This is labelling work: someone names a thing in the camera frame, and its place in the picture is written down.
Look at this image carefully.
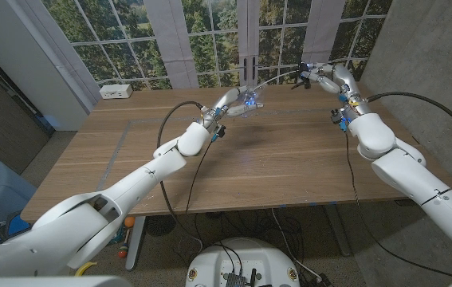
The thin black left wrist cable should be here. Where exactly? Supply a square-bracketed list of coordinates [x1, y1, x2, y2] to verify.
[184, 140, 214, 216]

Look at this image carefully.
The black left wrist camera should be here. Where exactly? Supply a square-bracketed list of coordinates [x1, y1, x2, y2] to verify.
[210, 124, 227, 143]

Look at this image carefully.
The white table leg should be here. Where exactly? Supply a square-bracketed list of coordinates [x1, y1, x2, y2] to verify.
[124, 215, 147, 272]

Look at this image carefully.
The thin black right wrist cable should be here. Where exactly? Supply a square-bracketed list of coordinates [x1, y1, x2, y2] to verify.
[344, 132, 452, 279]

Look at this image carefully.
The white floor cable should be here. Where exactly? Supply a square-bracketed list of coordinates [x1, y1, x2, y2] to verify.
[269, 208, 323, 281]

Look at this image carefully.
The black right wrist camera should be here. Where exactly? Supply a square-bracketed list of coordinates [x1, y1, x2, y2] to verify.
[329, 109, 348, 133]

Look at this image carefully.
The teal toy basket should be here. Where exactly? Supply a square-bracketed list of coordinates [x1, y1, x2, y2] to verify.
[109, 222, 125, 245]

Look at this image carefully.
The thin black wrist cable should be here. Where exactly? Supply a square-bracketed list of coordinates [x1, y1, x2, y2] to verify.
[184, 140, 214, 216]
[344, 132, 452, 279]

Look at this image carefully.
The blue and black chair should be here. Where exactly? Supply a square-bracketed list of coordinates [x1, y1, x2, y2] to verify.
[0, 210, 33, 247]

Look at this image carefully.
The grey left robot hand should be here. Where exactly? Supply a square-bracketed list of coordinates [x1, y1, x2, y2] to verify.
[201, 85, 265, 131]

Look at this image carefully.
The yellow toy banana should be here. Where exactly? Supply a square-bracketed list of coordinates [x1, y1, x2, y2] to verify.
[74, 261, 98, 277]

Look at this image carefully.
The black trigger spray head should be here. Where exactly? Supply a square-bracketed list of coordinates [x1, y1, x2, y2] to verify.
[251, 61, 313, 92]

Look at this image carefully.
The white power strip box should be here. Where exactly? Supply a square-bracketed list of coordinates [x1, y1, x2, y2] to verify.
[99, 84, 134, 100]

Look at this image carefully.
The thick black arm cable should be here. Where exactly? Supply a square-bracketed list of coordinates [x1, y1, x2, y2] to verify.
[156, 100, 206, 251]
[364, 91, 452, 144]

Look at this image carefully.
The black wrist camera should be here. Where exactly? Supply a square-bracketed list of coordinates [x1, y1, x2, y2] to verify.
[329, 109, 348, 133]
[210, 124, 227, 143]

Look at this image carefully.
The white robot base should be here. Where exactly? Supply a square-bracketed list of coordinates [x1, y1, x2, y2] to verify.
[185, 237, 301, 287]

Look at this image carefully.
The colourful toy maraca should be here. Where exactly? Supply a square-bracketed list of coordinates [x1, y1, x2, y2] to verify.
[116, 229, 131, 259]

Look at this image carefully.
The black round fan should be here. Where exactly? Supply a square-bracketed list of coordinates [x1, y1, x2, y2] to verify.
[144, 214, 178, 237]

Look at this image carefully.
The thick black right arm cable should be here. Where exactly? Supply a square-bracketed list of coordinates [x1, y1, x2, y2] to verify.
[364, 91, 452, 144]

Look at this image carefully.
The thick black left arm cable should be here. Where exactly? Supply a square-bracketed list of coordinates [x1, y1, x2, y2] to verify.
[156, 100, 206, 251]

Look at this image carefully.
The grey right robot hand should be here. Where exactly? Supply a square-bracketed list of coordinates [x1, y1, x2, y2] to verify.
[299, 61, 372, 121]

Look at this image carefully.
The grey table leg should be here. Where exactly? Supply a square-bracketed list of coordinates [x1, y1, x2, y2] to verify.
[324, 205, 352, 258]

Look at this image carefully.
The white robot torso shell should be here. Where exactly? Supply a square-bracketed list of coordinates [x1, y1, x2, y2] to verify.
[0, 275, 133, 287]

